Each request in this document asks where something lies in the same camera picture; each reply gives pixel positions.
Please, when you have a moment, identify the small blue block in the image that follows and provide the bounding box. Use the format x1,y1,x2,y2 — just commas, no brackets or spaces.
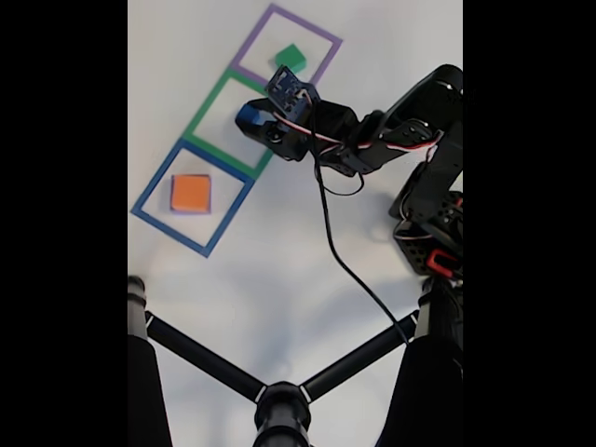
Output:
236,104,278,132

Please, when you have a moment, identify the green block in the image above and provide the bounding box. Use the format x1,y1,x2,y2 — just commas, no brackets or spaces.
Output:
272,44,307,75

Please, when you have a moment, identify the orange block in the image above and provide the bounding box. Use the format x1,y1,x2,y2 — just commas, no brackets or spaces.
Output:
170,174,211,213

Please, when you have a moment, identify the large purple block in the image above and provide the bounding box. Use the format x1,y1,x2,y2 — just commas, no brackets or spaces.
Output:
169,174,213,216

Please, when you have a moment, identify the red clamp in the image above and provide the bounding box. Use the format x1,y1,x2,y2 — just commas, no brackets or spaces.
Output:
427,250,460,276

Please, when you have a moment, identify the black tripod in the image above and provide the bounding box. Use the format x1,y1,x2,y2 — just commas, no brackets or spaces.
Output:
128,274,464,447

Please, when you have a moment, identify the red white servo wire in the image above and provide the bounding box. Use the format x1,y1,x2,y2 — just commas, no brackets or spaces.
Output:
274,88,443,196

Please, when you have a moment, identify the camera board with blue mount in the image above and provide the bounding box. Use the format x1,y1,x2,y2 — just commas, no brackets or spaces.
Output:
264,64,321,127

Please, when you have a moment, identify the green square frame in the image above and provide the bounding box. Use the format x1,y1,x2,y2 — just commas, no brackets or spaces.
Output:
180,68,276,181

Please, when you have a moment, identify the purple square frame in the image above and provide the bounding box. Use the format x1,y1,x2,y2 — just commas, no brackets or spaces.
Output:
230,3,345,92

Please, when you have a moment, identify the black cable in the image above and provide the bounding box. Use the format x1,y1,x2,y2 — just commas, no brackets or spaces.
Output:
309,100,411,345

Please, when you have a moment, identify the blue square frame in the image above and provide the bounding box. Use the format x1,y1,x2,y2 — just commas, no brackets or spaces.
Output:
129,138,257,260

